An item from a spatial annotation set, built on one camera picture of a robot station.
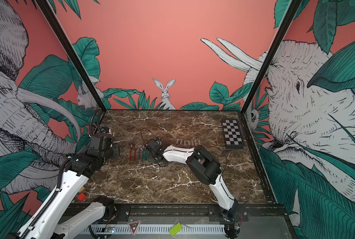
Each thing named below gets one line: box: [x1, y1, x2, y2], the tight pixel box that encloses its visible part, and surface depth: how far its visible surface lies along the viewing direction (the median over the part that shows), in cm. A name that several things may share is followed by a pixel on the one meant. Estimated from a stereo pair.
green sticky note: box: [169, 222, 182, 237], surface depth 70 cm
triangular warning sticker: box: [127, 220, 143, 237], surface depth 71 cm
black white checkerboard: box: [221, 119, 244, 149], surface depth 105 cm
